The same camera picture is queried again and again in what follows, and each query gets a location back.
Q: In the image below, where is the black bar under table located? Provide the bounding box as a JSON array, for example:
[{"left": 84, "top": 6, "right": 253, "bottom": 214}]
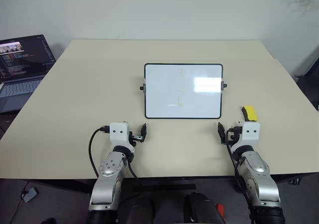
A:
[{"left": 133, "top": 178, "right": 197, "bottom": 192}]

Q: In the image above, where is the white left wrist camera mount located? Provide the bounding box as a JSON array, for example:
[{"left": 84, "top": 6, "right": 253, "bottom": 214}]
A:
[{"left": 109, "top": 121, "right": 137, "bottom": 150}]

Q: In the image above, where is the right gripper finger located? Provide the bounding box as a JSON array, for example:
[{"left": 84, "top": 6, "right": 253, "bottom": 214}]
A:
[{"left": 217, "top": 121, "right": 227, "bottom": 145}]

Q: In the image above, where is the yellow and black eraser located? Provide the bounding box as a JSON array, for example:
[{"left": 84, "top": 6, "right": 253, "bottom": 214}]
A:
[{"left": 240, "top": 105, "right": 259, "bottom": 122}]

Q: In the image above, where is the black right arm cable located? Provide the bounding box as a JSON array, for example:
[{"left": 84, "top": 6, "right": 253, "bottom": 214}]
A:
[{"left": 225, "top": 134, "right": 253, "bottom": 211}]

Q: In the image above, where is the black framed whiteboard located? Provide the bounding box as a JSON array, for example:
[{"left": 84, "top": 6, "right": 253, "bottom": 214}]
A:
[{"left": 139, "top": 63, "right": 228, "bottom": 120}]

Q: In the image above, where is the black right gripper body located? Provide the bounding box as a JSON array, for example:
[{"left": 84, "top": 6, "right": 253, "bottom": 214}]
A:
[{"left": 225, "top": 126, "right": 243, "bottom": 143}]

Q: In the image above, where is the grey power adapter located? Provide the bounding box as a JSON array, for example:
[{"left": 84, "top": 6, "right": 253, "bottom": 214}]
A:
[{"left": 20, "top": 187, "right": 40, "bottom": 203}]

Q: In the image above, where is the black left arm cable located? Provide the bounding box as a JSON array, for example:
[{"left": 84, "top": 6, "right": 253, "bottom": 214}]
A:
[{"left": 88, "top": 126, "right": 144, "bottom": 185}]

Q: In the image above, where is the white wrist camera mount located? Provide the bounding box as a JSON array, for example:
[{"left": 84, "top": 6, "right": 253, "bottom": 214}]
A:
[
  {"left": 109, "top": 121, "right": 137, "bottom": 150},
  {"left": 237, "top": 121, "right": 261, "bottom": 148}
]

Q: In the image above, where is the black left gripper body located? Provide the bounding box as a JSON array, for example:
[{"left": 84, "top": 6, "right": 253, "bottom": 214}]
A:
[{"left": 128, "top": 131, "right": 145, "bottom": 147}]

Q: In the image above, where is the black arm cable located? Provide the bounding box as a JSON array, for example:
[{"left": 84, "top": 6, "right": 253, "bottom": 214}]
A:
[
  {"left": 88, "top": 126, "right": 144, "bottom": 185},
  {"left": 225, "top": 134, "right": 253, "bottom": 211}
]

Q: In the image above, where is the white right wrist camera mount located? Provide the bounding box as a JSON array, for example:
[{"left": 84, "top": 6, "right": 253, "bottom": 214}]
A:
[{"left": 237, "top": 121, "right": 261, "bottom": 148}]

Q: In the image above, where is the dark rounded shape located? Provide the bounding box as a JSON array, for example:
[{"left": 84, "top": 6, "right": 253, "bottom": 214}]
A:
[{"left": 183, "top": 191, "right": 225, "bottom": 224}]

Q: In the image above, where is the open grey laptop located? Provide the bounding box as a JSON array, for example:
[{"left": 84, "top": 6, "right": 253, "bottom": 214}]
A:
[{"left": 0, "top": 34, "right": 57, "bottom": 114}]

